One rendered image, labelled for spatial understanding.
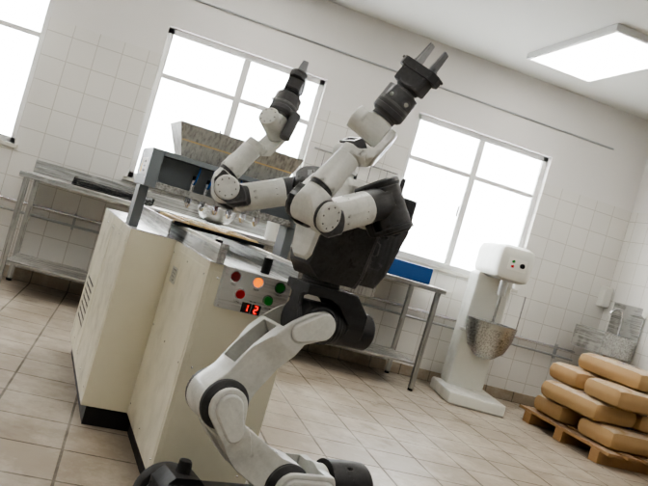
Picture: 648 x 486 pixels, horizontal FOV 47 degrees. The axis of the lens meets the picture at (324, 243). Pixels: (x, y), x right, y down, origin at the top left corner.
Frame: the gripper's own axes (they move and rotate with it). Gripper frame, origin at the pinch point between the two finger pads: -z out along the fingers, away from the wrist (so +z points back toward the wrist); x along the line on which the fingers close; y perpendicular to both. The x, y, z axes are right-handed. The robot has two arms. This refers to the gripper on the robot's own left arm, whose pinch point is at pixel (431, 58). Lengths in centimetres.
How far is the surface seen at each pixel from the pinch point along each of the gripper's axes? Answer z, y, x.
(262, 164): 55, 103, 94
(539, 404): 78, 492, 2
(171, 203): 144, 323, 301
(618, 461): 68, 441, -73
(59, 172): 177, 262, 360
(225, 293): 91, 44, 31
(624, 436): 51, 438, -65
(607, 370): 21, 465, -23
